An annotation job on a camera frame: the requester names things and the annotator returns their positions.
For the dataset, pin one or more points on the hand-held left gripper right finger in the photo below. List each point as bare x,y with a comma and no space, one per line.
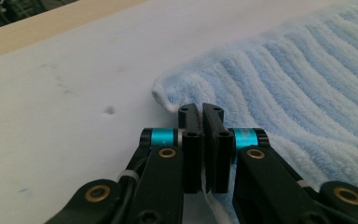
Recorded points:
219,161

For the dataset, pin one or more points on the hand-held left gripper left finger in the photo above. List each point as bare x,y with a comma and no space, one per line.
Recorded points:
192,155

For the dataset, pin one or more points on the blue striped towel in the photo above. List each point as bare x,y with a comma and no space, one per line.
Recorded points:
292,93

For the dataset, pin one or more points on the white grid mat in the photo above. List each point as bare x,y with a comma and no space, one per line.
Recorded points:
74,102

